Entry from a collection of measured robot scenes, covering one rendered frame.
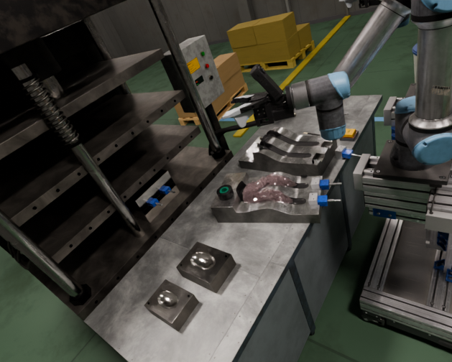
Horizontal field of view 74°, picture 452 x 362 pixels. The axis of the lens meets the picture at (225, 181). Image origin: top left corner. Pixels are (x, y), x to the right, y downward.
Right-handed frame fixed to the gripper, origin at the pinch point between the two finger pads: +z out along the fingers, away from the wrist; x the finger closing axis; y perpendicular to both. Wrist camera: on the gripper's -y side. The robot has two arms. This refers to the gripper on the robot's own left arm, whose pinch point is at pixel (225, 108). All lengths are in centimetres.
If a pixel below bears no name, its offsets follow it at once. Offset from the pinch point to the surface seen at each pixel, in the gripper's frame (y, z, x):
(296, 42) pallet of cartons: 49, -17, 482
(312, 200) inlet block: 55, -18, 23
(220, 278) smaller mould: 64, 21, -9
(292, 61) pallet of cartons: 72, -5, 458
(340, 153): 54, -35, 60
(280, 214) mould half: 58, -4, 20
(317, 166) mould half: 52, -23, 47
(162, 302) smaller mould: 64, 44, -19
